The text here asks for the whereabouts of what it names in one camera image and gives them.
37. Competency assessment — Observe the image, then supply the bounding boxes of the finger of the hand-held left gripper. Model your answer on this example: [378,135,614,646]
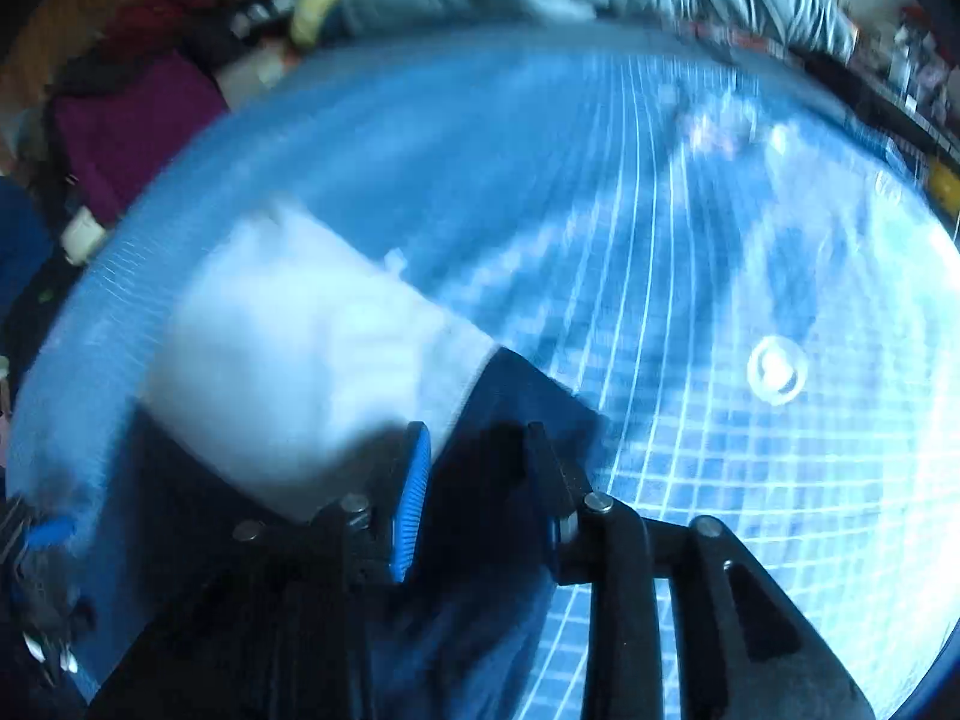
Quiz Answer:
[0,496,79,565]

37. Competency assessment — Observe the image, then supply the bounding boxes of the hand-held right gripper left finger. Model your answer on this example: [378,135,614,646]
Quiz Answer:
[86,420,433,720]

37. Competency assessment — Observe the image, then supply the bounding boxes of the blue grid printed bed sheet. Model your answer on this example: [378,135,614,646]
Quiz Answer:
[0,21,960,720]

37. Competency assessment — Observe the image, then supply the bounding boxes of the yellow plush toy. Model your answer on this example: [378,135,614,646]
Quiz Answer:
[289,0,359,47]

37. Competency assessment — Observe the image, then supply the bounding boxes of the white garment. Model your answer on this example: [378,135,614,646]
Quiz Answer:
[141,199,505,527]

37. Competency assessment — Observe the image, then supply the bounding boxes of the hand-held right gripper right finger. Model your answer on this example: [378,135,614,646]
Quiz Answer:
[525,421,878,720]

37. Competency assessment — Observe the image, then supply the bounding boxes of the maroon cloth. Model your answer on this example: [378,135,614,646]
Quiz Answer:
[46,52,230,227]

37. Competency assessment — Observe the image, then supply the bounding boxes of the dark navy pants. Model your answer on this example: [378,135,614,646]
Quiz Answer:
[97,349,617,720]

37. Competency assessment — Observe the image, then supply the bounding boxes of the dark wooden shelf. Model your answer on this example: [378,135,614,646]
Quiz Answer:
[787,45,960,192]

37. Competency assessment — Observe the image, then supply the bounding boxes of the white cup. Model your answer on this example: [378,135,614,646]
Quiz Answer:
[60,208,107,265]

